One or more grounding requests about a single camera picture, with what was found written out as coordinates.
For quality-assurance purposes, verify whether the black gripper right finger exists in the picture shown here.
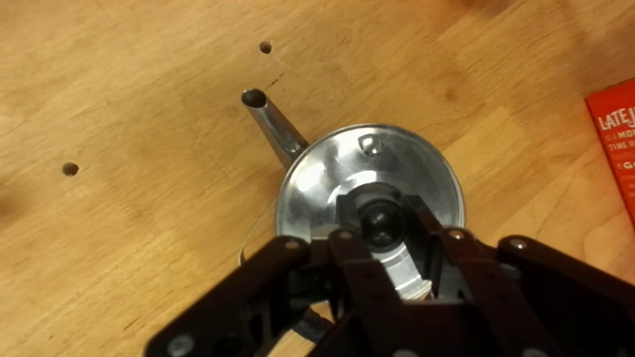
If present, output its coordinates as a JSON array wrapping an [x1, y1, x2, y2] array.
[[400, 194, 635, 357]]

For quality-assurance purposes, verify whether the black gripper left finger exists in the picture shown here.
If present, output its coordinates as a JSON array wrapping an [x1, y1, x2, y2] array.
[[144, 190, 406, 357]]

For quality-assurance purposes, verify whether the steel lid black knob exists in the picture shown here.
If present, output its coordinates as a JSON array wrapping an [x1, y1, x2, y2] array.
[[271, 120, 468, 301]]

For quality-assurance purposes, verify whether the orange cracker box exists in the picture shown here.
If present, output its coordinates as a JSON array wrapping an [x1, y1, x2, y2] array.
[[583, 75, 635, 229]]

